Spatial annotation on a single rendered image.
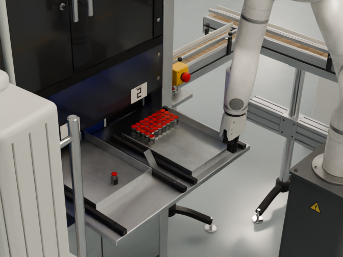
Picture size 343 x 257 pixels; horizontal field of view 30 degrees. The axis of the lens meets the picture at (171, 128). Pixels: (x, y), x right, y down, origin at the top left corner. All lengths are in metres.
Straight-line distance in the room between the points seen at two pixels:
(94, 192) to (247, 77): 0.63
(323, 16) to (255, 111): 1.36
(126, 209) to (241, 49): 0.63
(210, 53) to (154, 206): 1.03
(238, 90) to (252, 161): 1.80
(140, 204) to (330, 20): 0.83
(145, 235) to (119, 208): 0.81
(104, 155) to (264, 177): 1.58
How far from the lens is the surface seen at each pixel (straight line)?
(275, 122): 3.29
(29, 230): 1.42
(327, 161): 2.31
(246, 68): 2.04
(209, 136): 2.42
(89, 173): 2.23
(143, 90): 2.42
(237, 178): 3.67
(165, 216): 2.93
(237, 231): 3.33
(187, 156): 2.30
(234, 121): 2.19
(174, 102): 2.62
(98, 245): 2.64
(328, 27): 2.04
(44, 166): 1.37
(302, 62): 3.02
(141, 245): 2.89
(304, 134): 3.21
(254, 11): 2.00
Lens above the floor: 2.23
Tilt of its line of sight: 33 degrees down
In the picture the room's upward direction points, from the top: 2 degrees clockwise
